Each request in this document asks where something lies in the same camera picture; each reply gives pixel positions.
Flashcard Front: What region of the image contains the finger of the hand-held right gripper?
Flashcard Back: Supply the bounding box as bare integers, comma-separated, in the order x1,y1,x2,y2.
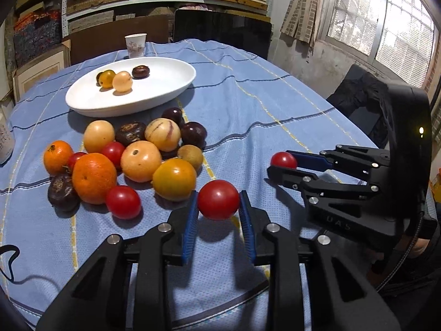
265,165,410,249
286,145,391,180

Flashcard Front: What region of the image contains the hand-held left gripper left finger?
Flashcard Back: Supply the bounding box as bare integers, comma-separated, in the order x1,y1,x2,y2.
36,190,200,331

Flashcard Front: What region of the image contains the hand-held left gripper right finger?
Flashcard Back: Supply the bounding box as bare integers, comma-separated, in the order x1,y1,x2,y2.
239,190,402,331

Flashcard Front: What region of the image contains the yellow-orange tomato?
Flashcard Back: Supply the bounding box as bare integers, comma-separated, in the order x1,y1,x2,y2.
152,158,197,202

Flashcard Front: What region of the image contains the small brown fruit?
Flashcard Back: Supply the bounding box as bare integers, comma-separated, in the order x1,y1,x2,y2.
177,144,204,172

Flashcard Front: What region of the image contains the large pale orange fruit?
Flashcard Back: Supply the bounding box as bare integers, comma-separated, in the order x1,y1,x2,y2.
120,141,162,183

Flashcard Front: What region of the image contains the dark purple plum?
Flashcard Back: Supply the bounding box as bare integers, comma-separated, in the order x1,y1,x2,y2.
180,121,208,150
161,107,184,126

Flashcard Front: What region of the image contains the striped pepino melon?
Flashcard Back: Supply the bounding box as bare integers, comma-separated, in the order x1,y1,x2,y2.
144,118,181,152

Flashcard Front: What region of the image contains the large orange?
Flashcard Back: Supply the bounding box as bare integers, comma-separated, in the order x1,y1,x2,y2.
72,153,118,205

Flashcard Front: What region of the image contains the white oval plate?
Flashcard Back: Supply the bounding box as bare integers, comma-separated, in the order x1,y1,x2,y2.
65,57,197,118

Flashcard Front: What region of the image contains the black chair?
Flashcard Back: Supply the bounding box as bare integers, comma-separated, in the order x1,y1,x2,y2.
326,63,393,149

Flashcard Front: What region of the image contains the blue striped tablecloth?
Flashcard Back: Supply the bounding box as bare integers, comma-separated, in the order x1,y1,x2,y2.
0,38,431,328

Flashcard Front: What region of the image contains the dark brown yellow-marked fruit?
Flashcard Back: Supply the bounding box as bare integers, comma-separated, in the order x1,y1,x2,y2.
115,121,148,146

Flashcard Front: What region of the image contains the barred window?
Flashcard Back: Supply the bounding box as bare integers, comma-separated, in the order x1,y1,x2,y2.
324,0,441,90

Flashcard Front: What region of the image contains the pale yellow round fruit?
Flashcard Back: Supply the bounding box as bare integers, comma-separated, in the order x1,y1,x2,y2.
83,120,115,154

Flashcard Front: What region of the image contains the small red tomato with stem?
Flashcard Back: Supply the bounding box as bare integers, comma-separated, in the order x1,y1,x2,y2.
66,152,88,173

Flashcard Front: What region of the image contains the small orange mandarin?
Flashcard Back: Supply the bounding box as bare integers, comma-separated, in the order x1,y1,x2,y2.
43,140,74,176

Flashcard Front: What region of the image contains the brick-pattern curtain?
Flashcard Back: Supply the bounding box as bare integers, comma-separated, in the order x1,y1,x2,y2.
280,0,340,47

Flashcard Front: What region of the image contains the black flat panel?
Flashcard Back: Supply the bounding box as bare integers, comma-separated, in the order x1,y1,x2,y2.
173,9,273,61

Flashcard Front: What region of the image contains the pale orange round fruit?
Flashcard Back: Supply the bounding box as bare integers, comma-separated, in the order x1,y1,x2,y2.
112,71,133,93

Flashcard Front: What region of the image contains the yellow and dark tomato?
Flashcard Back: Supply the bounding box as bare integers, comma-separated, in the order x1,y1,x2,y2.
96,70,117,89

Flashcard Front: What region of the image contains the white paper cup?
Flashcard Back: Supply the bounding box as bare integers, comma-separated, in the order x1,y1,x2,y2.
124,34,147,58

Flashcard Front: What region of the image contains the white printed canister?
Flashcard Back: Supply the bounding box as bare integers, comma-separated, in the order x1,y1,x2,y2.
0,114,16,165

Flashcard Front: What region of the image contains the brown cardboard board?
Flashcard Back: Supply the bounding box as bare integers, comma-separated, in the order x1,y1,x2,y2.
71,15,171,66

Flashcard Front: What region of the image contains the stack of patterned fabric boxes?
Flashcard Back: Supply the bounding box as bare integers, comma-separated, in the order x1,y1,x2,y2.
12,9,63,68

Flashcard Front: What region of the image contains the white metal shelving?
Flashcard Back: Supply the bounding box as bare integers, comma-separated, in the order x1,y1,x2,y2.
62,0,276,37

